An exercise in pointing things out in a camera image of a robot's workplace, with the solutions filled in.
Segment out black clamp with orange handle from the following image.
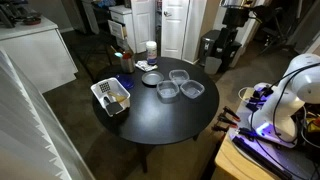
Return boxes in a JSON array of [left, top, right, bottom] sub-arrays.
[[222, 105, 241, 123], [211, 123, 231, 133], [217, 114, 239, 130]]

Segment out wooden spoon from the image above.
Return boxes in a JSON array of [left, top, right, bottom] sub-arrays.
[[107, 90, 128, 104]]

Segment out wooden spatula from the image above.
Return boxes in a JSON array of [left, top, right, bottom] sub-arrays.
[[109, 44, 120, 55]]

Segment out black base mounting clamp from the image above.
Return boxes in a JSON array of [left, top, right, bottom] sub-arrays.
[[245, 86, 273, 113]]

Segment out black trash can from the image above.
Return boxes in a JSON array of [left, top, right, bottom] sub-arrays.
[[199, 29, 223, 66]]

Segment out black long bar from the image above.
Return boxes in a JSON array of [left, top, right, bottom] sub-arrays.
[[231, 134, 294, 180]]

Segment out blue round plate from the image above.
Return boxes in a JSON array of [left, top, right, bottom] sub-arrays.
[[114, 73, 136, 90]]

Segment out black countertop appliance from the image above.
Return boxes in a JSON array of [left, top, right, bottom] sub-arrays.
[[0, 0, 25, 28]]

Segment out grey slotted spatula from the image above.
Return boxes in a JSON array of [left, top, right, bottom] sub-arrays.
[[99, 80, 112, 95]]

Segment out clear plastic lunchbox container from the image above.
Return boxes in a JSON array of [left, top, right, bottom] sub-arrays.
[[179, 79, 206, 100], [156, 79, 180, 101], [168, 69, 190, 86]]

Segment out white small bin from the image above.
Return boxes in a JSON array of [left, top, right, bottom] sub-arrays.
[[203, 55, 224, 75]]

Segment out white panel door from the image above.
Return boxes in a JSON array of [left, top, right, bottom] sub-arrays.
[[130, 0, 156, 54], [160, 0, 191, 60]]

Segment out white kitchen counter cabinet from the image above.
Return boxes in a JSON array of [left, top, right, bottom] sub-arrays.
[[0, 14, 79, 95]]

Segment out white wipes canister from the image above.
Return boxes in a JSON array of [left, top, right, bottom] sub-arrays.
[[145, 40, 158, 66]]

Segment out white window blinds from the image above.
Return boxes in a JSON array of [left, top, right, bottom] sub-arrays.
[[0, 46, 96, 180]]

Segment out black square spatula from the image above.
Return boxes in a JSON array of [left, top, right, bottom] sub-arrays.
[[103, 96, 124, 116]]

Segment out white drawer cabinet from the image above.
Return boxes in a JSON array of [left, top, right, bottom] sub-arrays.
[[107, 4, 138, 54]]

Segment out black dining chair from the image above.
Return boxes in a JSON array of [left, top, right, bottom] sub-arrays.
[[71, 31, 117, 83]]

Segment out light wooden workbench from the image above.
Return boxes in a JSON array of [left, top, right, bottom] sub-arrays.
[[213, 87, 320, 180]]

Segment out white crumpled packet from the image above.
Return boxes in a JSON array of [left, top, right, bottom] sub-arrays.
[[134, 59, 159, 73]]

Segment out reddish brown utensil handle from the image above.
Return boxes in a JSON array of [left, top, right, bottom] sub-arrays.
[[121, 49, 134, 61]]

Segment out white cable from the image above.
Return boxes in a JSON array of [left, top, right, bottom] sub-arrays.
[[237, 86, 255, 102]]

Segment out tangled cable pile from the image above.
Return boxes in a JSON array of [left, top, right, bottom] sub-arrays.
[[298, 103, 320, 153]]

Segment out dark red pan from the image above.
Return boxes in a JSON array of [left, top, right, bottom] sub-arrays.
[[22, 16, 43, 26]]

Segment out metal utensil cup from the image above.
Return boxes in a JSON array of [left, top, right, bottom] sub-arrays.
[[119, 55, 136, 74]]

